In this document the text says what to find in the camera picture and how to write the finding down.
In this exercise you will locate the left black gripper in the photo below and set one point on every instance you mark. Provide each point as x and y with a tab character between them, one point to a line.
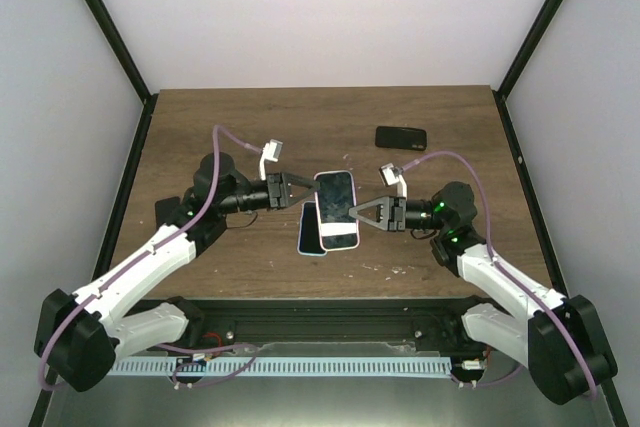
279	189

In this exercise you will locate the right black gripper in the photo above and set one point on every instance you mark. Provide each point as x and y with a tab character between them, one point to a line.
393	213

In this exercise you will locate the light blue phone case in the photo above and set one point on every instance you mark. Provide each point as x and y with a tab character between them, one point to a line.
301	232

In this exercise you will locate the white phone case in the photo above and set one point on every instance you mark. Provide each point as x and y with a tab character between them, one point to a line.
340	239

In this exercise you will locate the black phone case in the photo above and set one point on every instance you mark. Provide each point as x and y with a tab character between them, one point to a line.
400	138

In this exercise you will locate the maroon phone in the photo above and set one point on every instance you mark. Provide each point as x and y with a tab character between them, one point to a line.
163	209

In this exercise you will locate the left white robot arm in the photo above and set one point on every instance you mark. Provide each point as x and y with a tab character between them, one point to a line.
81	335

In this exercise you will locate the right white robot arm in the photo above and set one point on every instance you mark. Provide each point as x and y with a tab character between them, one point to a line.
559	340

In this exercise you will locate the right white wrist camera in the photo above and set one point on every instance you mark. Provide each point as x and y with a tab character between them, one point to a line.
392	176

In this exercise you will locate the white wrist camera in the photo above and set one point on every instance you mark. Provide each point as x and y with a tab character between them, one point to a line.
270	154
392	176

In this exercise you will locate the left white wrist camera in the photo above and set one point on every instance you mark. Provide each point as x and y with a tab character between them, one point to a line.
270	154

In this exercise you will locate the black aluminium frame rail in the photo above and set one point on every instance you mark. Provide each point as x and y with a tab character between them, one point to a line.
434	324

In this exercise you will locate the light blue slotted cable duct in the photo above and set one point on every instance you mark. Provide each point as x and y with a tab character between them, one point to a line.
396	367

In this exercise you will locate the right black frame post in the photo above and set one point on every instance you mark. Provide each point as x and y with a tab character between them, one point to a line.
531	41

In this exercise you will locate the black frame post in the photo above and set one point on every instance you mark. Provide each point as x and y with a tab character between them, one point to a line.
531	41
113	37

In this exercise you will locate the left black frame post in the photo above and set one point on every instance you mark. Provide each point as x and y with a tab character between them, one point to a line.
113	37

